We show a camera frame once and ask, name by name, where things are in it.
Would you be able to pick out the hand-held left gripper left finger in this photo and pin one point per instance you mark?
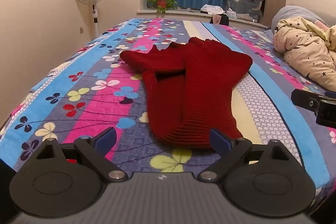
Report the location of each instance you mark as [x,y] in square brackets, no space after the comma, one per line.
[105,140]

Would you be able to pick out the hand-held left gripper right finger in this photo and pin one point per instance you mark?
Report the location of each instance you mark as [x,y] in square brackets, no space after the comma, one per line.
[220,142]

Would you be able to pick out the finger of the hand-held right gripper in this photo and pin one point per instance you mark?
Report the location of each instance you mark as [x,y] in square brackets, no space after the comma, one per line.
[304,100]

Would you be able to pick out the red knitted sweater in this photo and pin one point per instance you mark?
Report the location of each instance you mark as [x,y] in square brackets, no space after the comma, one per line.
[199,82]

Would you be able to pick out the pile of light clothes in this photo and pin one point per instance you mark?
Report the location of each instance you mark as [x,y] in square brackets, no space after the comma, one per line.
[212,8]

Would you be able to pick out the floral striped blanket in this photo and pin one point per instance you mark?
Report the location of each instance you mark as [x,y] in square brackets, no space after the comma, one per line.
[105,98]

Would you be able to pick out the cream star-print quilt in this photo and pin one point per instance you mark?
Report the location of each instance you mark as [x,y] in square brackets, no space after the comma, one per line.
[304,50]

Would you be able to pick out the grey pillow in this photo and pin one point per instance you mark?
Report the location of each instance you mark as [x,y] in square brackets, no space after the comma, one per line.
[294,12]

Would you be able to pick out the dark bag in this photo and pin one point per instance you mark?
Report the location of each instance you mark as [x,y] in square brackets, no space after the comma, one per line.
[224,19]

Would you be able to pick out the large clear storage box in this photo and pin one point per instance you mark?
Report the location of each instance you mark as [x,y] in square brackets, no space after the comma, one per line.
[244,3]

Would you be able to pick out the window sill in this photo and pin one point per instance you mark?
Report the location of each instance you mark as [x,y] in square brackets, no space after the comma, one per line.
[183,12]

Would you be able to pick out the potted green plant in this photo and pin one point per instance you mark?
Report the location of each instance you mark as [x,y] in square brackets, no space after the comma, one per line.
[161,1]

